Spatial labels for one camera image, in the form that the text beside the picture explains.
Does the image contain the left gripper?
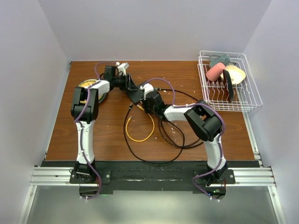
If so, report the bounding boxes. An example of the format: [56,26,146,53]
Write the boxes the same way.
[114,74,139,91]

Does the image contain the yellow ethernet cable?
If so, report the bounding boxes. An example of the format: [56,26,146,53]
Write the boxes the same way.
[125,105,155,142]

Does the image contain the black network switch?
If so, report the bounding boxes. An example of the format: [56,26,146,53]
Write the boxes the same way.
[126,81,145,105]

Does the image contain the long black ethernet cable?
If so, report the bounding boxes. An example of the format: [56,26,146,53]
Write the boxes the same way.
[123,102,186,167]

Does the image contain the black cable teal plugs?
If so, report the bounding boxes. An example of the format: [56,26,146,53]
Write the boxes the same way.
[154,87,198,104]

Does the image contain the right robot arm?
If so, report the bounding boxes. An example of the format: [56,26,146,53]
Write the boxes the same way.
[142,91,228,183]

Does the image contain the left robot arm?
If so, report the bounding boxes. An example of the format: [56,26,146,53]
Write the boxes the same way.
[71,62,137,183]

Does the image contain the yellow woven plate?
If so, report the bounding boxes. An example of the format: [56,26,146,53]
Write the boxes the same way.
[78,79,107,104]

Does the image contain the pink cup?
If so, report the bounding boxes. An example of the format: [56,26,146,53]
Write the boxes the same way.
[206,63,226,82]

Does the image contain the grey-green mug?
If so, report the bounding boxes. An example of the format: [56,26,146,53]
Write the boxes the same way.
[209,54,231,68]

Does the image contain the dark brown plate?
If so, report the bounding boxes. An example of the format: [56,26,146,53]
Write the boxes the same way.
[223,70,234,102]

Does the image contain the cream bowl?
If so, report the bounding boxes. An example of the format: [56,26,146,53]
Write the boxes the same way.
[225,65,246,85]

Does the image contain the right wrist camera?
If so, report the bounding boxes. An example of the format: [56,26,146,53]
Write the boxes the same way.
[140,83,154,100]

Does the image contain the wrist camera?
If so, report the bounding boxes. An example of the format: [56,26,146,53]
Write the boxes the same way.
[115,62,129,76]
[140,83,154,100]

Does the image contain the short black ethernet cable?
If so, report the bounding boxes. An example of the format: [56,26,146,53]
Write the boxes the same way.
[158,120,204,150]

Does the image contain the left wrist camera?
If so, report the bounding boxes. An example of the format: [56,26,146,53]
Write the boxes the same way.
[115,62,129,76]

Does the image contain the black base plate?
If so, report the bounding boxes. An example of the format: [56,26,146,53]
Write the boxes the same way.
[70,161,235,198]

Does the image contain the white wire dish rack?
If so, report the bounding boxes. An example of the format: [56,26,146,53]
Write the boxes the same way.
[198,50,263,112]

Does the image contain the aluminium frame rail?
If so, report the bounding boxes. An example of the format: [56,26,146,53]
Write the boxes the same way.
[17,149,287,224]

